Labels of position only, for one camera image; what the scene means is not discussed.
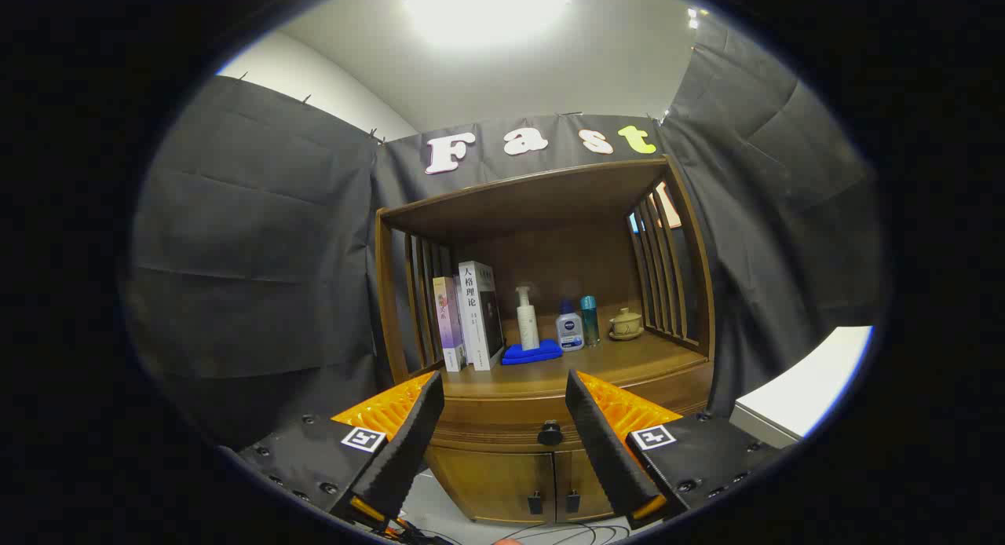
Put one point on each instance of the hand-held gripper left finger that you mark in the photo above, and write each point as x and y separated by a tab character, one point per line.
408	443

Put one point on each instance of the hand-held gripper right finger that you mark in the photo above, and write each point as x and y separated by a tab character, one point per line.
604	451

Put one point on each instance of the brown wooden drawer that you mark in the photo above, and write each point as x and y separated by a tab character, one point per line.
502	419

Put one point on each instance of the wooden cabinet door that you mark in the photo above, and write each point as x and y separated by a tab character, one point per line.
491	482
577	474

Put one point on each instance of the wooden countertop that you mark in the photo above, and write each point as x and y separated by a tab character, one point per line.
620	360

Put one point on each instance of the brown wooden cabinet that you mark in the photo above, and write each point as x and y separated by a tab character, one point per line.
534	203

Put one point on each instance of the blue folded cloth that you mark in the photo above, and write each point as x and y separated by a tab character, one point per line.
530	355

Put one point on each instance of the white bottle blue pump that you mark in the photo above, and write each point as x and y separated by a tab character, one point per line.
569	331

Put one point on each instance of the thin purple book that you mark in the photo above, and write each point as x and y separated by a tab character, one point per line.
449	325

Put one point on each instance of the beige lidded teacup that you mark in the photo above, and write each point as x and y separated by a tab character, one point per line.
626	323

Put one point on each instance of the teal slim bottle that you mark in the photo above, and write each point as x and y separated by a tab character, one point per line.
590	321

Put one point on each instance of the thick white book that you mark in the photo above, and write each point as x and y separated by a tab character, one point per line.
473	317

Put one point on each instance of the white side table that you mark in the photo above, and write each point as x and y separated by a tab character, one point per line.
809	380

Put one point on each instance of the black backdrop cloth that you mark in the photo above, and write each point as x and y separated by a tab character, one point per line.
251	254

